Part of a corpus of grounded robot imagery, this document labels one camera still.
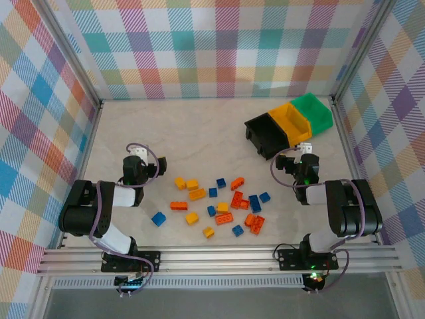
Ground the black plastic bin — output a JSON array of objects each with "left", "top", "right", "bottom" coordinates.
[{"left": 244, "top": 112, "right": 292, "bottom": 161}]

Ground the yellow plastic bin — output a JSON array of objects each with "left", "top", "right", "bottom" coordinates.
[{"left": 268, "top": 102, "right": 313, "bottom": 149}]

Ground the blue long lego brick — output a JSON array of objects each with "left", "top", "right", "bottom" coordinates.
[{"left": 248, "top": 194, "right": 262, "bottom": 214}]

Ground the green plastic bin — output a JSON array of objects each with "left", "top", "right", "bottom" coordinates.
[{"left": 289, "top": 92, "right": 334, "bottom": 137}]

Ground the black controller board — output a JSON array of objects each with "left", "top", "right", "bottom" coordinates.
[
  {"left": 303, "top": 270, "right": 325, "bottom": 292},
  {"left": 114, "top": 274, "right": 147, "bottom": 289}
]

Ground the plaid fabric backdrop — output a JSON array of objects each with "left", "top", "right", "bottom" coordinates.
[
  {"left": 331, "top": 0, "right": 425, "bottom": 319},
  {"left": 42, "top": 0, "right": 386, "bottom": 100},
  {"left": 0, "top": 0, "right": 100, "bottom": 319}
]

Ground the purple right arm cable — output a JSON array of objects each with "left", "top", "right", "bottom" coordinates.
[{"left": 270, "top": 148, "right": 369, "bottom": 295}]

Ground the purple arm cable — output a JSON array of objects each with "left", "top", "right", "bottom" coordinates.
[
  {"left": 270, "top": 148, "right": 369, "bottom": 295},
  {"left": 88, "top": 142, "right": 159, "bottom": 296}
]

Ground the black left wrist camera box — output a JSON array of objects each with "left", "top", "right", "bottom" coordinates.
[{"left": 122, "top": 154, "right": 149, "bottom": 177}]

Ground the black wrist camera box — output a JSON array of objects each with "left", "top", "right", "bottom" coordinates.
[
  {"left": 298, "top": 153, "right": 320, "bottom": 177},
  {"left": 122, "top": 154, "right": 149, "bottom": 177}
]

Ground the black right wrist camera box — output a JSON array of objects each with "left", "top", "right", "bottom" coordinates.
[{"left": 298, "top": 153, "right": 320, "bottom": 177}]

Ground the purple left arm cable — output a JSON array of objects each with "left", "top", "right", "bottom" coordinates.
[{"left": 88, "top": 142, "right": 159, "bottom": 296}]

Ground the aluminium side rail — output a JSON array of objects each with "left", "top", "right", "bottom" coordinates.
[
  {"left": 56, "top": 99, "right": 104, "bottom": 250},
  {"left": 329, "top": 96, "right": 383, "bottom": 245}
]

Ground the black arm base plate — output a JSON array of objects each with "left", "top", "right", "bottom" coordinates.
[
  {"left": 277, "top": 248, "right": 339, "bottom": 270},
  {"left": 101, "top": 251, "right": 161, "bottom": 274}
]

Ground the aluminium mounting rail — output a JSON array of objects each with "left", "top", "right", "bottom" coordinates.
[{"left": 35, "top": 245, "right": 403, "bottom": 276}]

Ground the grey slotted cable duct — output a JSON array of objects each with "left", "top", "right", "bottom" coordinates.
[{"left": 52, "top": 278, "right": 305, "bottom": 289}]

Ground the aluminium frame post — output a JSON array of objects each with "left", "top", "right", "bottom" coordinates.
[
  {"left": 33, "top": 0, "right": 104, "bottom": 108},
  {"left": 329, "top": 0, "right": 398, "bottom": 104}
]

